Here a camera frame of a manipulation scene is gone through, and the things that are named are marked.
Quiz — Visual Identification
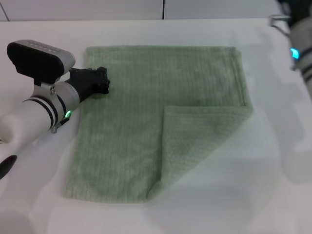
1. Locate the green terry towel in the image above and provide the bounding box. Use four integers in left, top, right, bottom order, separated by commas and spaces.
62, 45, 254, 204

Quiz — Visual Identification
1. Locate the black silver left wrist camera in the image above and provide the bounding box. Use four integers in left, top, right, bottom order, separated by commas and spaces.
6, 39, 76, 86

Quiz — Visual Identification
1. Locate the black rounded robot part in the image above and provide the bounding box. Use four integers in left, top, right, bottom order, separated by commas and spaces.
0, 155, 18, 181

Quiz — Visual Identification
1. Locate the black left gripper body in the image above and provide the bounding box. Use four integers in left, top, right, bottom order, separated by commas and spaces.
69, 68, 98, 103

